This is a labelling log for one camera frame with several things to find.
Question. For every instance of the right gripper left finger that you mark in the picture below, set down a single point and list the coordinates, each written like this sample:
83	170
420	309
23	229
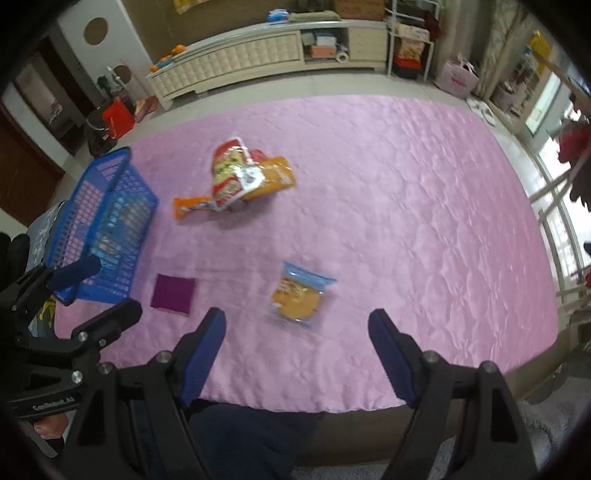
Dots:
179	373

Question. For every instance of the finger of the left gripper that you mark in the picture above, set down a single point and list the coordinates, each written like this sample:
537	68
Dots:
36	286
105	328

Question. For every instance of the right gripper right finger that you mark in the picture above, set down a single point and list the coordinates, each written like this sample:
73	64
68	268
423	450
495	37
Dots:
423	377

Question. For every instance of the purple snack sachet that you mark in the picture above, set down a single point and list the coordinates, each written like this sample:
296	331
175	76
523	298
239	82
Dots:
173	294

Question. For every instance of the blue plastic basket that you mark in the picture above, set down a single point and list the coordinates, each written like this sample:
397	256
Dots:
108	215

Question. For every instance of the small round cake packet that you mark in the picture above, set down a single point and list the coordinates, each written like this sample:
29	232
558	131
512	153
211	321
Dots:
300	294

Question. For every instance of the red chicken feet pouch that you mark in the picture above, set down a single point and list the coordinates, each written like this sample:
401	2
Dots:
235	174

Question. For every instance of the orange snack bag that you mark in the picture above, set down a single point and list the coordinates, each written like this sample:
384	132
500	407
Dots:
277	176

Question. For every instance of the orange chocolate bar wrapper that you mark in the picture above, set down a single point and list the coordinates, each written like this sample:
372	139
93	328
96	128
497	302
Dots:
184	206

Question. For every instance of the red spicy snack packet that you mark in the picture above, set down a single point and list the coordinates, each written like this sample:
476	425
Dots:
257	155

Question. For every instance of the person's left hand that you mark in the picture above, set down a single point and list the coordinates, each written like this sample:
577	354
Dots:
52	427

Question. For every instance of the person's dark blue legs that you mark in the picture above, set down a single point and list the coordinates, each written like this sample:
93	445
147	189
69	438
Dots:
236	442

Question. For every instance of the dark wooden door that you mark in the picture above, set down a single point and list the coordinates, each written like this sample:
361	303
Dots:
29	177

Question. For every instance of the black bag on floor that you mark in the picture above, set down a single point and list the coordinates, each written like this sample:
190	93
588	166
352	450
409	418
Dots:
97	135

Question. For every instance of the red bag on floor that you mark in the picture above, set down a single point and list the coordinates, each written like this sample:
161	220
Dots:
118	119

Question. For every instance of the pink quilted table cover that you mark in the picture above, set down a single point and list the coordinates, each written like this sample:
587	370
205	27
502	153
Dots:
412	206

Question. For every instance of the oranges on cabinet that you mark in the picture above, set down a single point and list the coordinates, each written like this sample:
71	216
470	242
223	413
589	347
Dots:
168	59

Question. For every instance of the white slippers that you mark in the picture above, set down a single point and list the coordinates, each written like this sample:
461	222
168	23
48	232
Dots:
481	109

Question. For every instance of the pink shopping bag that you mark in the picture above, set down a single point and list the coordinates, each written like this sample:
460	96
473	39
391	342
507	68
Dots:
458	77

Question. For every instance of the cream TV cabinet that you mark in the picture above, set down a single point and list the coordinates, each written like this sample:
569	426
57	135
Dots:
270	49

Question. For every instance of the blue tissue pack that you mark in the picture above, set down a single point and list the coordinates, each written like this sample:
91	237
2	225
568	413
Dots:
278	15

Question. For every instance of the white metal shelf rack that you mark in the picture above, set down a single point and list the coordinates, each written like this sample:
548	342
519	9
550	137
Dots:
414	29

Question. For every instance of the cardboard box on cabinet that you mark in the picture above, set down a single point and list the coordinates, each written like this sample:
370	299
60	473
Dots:
372	10

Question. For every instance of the patterned curtain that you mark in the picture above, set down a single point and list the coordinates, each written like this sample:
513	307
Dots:
507	16

